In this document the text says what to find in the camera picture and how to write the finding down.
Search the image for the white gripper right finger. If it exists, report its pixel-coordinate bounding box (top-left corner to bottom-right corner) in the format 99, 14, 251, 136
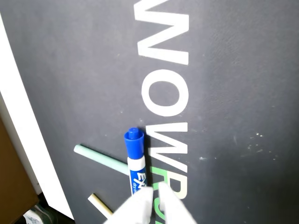
158, 182, 198, 224

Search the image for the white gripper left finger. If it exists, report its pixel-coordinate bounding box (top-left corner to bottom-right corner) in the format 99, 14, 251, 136
103, 186, 155, 224

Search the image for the blue white dry-erase marker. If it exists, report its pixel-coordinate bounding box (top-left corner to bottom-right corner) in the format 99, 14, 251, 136
123, 126, 155, 197

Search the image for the green chalk stick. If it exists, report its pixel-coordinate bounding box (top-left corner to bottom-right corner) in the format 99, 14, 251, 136
73, 144, 130, 176

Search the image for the yellow chalk stick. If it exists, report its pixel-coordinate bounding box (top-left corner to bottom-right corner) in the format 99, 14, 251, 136
87, 193, 114, 218

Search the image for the brown cardboard box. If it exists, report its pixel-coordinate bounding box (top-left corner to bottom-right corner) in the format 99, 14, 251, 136
0, 115, 40, 224

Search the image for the dark grey WOWROBO mat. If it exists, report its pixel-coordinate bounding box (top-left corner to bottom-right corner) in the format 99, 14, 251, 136
0, 0, 299, 224

